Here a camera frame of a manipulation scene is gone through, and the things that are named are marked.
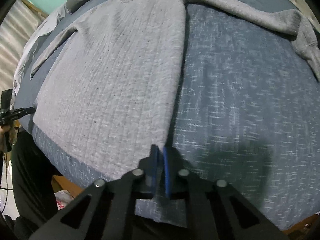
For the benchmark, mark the person's left hand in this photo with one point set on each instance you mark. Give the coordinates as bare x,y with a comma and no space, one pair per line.
2,140

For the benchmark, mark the person's dark clothing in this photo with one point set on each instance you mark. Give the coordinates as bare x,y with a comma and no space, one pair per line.
30,180

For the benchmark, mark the striped beige curtain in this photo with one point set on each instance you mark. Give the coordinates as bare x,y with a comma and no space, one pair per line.
12,42

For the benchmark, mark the light grey crumpled blanket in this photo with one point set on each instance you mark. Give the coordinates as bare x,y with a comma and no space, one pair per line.
32,47

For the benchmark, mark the wooden bed base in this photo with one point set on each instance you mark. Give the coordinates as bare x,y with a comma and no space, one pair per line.
65,183

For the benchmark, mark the grey sweater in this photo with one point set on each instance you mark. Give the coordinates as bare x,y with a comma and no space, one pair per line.
112,80

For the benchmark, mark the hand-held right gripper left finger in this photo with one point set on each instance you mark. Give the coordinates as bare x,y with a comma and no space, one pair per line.
155,162

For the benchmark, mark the blue bed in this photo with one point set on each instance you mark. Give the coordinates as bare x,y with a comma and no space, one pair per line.
237,105

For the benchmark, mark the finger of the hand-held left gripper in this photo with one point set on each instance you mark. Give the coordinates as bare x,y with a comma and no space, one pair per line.
23,112

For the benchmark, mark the white plastic bag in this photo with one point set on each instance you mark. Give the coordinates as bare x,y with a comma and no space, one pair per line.
63,200

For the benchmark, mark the cream tufted headboard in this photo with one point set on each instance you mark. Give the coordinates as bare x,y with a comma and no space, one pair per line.
300,5

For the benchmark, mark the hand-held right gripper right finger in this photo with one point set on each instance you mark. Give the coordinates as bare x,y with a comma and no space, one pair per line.
167,175

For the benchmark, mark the wooden frame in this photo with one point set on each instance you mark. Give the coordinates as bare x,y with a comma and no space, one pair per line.
35,8

